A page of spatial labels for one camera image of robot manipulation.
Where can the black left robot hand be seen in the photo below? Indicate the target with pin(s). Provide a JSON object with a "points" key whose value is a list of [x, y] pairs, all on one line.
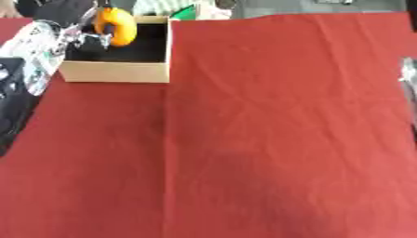
{"points": [[57, 9]]}

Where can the orange curved toy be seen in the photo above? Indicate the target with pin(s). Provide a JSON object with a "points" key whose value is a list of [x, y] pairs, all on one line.
{"points": [[124, 24]]}

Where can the tan cardboard box black inside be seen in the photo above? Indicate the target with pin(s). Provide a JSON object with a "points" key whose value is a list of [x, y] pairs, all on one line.
{"points": [[114, 72]]}

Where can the person's hand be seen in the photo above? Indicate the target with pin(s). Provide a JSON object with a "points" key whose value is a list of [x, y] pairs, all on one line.
{"points": [[7, 8]]}

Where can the green flat object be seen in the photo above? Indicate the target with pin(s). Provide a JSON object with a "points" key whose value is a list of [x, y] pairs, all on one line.
{"points": [[186, 13]]}

